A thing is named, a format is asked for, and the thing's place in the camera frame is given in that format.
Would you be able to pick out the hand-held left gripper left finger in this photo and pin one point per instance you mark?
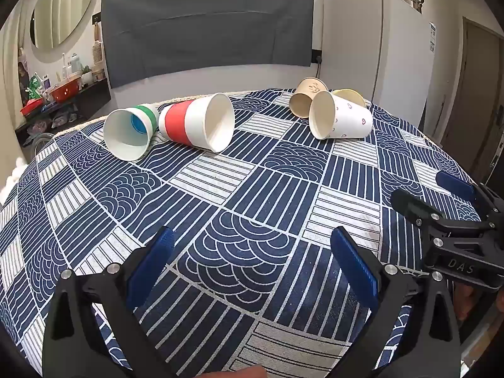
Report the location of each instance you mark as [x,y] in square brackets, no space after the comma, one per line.
[151,267]

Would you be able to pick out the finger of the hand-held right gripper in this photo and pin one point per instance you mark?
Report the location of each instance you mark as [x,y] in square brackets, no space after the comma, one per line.
[453,184]
[413,204]

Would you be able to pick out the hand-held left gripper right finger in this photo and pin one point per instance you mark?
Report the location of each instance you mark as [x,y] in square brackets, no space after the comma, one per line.
[354,267]

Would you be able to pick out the heart print white paper cup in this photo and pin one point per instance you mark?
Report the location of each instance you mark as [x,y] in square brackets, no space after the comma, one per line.
[340,118]

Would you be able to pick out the pale yellow paper cup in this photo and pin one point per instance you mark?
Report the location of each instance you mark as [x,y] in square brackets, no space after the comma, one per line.
[350,96]

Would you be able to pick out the green striped white paper cup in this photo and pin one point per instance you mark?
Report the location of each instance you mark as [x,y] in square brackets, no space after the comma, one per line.
[128,134]

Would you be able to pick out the red banded white paper cup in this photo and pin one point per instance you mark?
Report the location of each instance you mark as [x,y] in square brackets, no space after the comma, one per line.
[197,122]

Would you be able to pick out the brown paper cup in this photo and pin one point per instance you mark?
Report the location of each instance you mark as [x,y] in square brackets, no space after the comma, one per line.
[304,98]

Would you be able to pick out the brown door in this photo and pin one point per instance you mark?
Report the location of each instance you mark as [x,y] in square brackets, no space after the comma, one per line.
[478,82]

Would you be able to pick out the blue white patterned tablecloth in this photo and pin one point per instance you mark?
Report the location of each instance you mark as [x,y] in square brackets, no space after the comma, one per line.
[252,189]

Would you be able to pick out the white refrigerator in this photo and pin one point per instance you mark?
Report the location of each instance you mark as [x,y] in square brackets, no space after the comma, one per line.
[374,47]

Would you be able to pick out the white fluffy cloth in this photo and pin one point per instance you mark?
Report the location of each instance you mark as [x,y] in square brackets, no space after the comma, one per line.
[13,175]

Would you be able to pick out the dark side shelf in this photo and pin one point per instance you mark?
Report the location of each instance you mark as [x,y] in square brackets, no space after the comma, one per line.
[65,108]

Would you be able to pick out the metal pot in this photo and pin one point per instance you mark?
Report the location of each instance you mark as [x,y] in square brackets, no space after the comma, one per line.
[414,2]

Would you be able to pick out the large red bowl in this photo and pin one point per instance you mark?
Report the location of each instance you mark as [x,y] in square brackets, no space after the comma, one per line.
[63,92]

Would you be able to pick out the small red bowl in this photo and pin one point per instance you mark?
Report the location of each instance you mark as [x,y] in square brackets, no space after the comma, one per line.
[31,107]

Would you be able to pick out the small potted plant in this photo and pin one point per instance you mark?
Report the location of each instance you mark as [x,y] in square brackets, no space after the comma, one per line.
[86,74]

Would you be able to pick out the green packet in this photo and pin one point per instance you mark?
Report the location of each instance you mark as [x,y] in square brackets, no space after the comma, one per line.
[34,86]

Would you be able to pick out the grey cloth covered screen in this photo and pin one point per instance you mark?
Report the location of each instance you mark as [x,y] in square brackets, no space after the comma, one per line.
[206,27]

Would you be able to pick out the black wall outlet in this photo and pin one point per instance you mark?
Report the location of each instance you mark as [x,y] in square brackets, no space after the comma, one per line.
[317,57]

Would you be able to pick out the oval wall mirror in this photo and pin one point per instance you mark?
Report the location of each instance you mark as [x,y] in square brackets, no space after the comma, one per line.
[63,8]

